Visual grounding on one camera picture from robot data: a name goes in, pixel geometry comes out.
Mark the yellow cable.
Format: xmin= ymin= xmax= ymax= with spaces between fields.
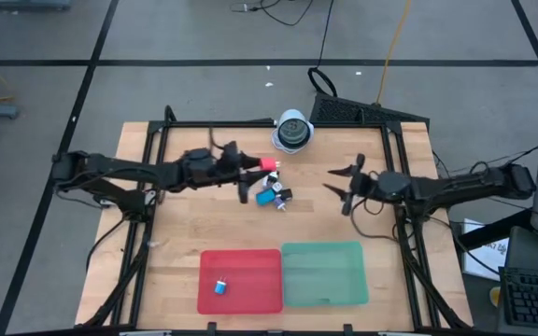
xmin=375 ymin=0 xmax=413 ymax=106

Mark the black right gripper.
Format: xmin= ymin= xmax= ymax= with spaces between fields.
xmin=321 ymin=153 xmax=379 ymax=217

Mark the teal framed small device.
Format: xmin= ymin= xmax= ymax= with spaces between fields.
xmin=255 ymin=189 xmax=277 ymax=207

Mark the open laptop black keyboard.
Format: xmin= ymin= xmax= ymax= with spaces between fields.
xmin=497 ymin=226 xmax=538 ymax=335

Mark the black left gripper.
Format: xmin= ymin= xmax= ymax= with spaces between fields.
xmin=216 ymin=139 xmax=273 ymax=205

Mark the black looped floor cable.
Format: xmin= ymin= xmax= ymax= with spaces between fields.
xmin=306 ymin=0 xmax=340 ymax=98

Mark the black perforated metal box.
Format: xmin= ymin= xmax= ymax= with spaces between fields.
xmin=309 ymin=91 xmax=432 ymax=125

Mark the white paper sheet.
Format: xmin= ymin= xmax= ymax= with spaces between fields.
xmin=462 ymin=217 xmax=511 ymax=282

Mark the black stand bar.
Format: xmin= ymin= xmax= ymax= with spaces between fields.
xmin=458 ymin=208 xmax=534 ymax=252

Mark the white cylindrical spotlight lamp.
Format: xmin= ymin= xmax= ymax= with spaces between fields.
xmin=276 ymin=108 xmax=316 ymax=151

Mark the green translucent plastic bin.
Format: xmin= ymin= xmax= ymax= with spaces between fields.
xmin=280 ymin=240 xmax=371 ymax=308

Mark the black aluminium table frame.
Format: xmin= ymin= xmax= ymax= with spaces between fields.
xmin=75 ymin=105 xmax=474 ymax=333

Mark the red translucent plastic bin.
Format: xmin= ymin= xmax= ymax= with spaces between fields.
xmin=196 ymin=248 xmax=284 ymax=315

